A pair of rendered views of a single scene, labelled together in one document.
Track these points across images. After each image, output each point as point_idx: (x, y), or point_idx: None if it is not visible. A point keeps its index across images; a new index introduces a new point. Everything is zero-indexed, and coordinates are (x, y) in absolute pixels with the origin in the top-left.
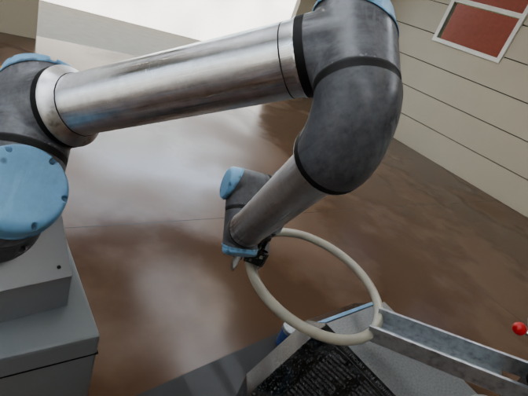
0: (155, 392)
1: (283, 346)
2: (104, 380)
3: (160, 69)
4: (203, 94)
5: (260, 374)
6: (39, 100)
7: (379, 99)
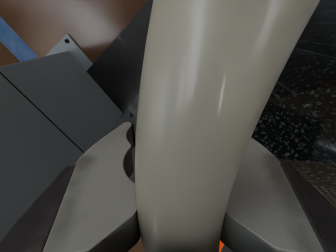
0: (150, 7)
1: (312, 111)
2: (99, 6)
3: None
4: None
5: (255, 135)
6: None
7: None
